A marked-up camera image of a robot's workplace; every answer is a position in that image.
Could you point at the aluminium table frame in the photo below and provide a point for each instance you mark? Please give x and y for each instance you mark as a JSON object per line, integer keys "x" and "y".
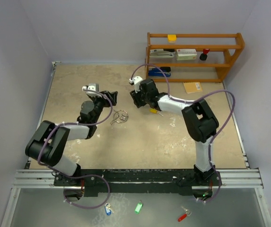
{"x": 145, "y": 141}

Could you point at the key with blue tag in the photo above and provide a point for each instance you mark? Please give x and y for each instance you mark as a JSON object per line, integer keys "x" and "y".
{"x": 108, "y": 209}

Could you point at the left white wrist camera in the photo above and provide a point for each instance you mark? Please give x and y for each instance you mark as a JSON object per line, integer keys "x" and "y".
{"x": 91, "y": 90}

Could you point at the grey stapler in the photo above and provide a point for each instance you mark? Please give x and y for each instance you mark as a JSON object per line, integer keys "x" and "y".
{"x": 162, "y": 53}

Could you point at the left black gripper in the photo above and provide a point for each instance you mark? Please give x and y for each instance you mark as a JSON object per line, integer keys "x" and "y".
{"x": 106, "y": 102}

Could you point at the green key tag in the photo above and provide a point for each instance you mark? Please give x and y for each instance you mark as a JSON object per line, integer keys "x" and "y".
{"x": 138, "y": 207}

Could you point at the brown envelope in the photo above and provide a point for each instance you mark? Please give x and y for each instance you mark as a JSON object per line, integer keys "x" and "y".
{"x": 192, "y": 87}

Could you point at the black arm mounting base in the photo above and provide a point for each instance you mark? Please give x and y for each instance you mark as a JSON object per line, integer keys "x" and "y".
{"x": 185, "y": 182}

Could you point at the key with red tag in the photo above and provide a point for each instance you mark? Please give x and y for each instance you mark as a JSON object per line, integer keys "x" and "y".
{"x": 186, "y": 213}

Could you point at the white and red box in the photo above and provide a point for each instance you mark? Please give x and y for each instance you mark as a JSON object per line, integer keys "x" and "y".
{"x": 185, "y": 54}

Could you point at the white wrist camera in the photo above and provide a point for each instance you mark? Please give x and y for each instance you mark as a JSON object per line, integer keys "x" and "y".
{"x": 135, "y": 81}
{"x": 91, "y": 90}

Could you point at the blue stapler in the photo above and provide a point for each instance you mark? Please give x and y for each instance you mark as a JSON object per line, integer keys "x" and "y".
{"x": 154, "y": 72}

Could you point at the large metal keyring with clips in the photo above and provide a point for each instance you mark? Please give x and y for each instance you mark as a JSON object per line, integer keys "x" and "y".
{"x": 119, "y": 117}

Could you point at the red and black stamp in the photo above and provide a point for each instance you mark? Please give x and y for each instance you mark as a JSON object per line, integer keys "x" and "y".
{"x": 204, "y": 54}

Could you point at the wooden shelf rack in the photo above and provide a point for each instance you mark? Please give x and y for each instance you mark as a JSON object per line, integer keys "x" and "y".
{"x": 224, "y": 52}

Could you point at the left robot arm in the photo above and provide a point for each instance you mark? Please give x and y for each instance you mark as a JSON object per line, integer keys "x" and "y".
{"x": 48, "y": 142}

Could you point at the key with yellow tag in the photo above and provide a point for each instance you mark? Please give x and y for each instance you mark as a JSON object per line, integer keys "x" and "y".
{"x": 154, "y": 111}

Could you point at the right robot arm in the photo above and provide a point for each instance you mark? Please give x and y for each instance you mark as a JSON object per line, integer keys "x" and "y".
{"x": 199, "y": 119}

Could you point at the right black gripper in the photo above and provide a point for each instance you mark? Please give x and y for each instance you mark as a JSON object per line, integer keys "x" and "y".
{"x": 136, "y": 97}

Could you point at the yellow box on shelf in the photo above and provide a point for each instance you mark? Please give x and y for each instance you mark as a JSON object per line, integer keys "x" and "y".
{"x": 171, "y": 38}

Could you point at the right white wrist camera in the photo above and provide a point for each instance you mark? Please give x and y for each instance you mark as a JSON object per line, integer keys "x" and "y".
{"x": 135, "y": 81}

